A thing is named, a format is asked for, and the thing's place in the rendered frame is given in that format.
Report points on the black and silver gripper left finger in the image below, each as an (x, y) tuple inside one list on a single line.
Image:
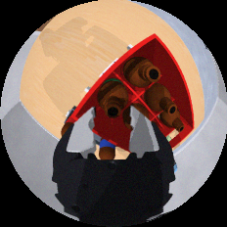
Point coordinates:
[(76, 143)]

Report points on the dark grey flat tray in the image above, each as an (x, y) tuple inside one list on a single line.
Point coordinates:
[(97, 137)]

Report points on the red plastic crate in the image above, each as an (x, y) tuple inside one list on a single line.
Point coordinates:
[(114, 129)]

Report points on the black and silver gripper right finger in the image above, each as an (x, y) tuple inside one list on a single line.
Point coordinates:
[(148, 142)]

